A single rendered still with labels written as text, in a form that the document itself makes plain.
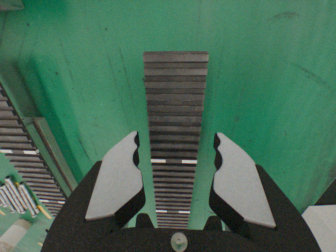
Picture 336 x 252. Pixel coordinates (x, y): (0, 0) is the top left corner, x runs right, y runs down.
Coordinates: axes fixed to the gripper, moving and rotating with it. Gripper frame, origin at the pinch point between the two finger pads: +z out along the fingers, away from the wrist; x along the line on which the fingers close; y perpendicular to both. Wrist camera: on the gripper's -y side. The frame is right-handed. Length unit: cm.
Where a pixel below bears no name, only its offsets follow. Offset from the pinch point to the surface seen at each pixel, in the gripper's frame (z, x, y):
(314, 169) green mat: 3.1, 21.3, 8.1
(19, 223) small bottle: 1.8, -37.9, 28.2
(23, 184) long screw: 2.4, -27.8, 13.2
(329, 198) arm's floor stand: 5.4, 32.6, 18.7
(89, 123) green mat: 3.1, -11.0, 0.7
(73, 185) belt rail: 2.3, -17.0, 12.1
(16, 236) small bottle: -0.5, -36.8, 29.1
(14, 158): -0.4, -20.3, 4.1
